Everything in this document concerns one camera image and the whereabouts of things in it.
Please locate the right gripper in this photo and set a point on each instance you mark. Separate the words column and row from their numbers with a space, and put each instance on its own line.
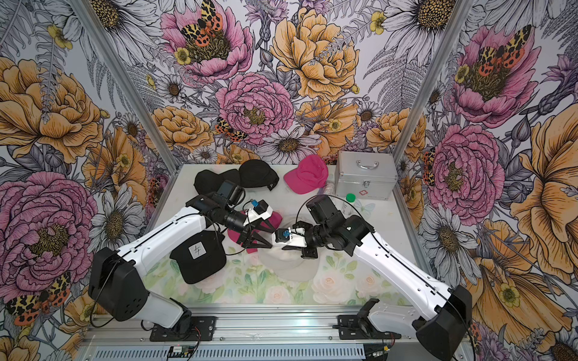
column 310, row 226

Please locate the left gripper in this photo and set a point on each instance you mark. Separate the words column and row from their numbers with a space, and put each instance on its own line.
column 247, row 238

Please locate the pink cap front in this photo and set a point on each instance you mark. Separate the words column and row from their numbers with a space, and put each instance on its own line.
column 260, row 237

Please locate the pink cap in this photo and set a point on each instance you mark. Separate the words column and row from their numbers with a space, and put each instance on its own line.
column 310, row 174
column 260, row 237

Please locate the plain white cap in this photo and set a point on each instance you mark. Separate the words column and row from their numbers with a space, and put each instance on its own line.
column 287, row 265

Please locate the pink cap back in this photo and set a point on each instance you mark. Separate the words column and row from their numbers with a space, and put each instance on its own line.
column 310, row 174

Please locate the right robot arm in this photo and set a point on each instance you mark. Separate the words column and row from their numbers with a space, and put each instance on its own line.
column 444, row 313

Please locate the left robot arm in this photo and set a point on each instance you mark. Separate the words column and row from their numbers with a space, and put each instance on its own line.
column 116, row 278

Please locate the white bottle green lid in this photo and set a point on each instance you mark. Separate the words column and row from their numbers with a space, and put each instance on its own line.
column 351, row 198

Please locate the black cap with white logo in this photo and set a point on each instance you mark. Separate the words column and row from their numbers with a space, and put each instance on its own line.
column 200, row 256

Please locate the floral table mat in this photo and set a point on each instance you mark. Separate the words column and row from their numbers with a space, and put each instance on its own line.
column 251, row 279

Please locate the black cap back centre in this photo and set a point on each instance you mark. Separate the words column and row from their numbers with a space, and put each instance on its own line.
column 256, row 173

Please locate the silver first aid case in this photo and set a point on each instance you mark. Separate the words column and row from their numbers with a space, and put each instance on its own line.
column 367, row 175

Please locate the black cap back left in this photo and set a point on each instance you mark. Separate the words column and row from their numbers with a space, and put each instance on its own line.
column 207, row 182

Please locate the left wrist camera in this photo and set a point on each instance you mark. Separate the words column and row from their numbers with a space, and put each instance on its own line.
column 259, row 210

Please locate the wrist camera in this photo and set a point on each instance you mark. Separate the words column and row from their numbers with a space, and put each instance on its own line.
column 259, row 210
column 291, row 237

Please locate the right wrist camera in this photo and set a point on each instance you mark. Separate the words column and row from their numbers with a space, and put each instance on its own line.
column 291, row 237

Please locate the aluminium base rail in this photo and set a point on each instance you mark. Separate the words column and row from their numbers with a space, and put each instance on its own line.
column 260, row 332

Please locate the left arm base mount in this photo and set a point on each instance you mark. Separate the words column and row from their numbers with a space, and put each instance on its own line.
column 188, row 328

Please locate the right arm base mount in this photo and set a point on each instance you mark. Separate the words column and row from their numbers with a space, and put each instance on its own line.
column 368, row 325

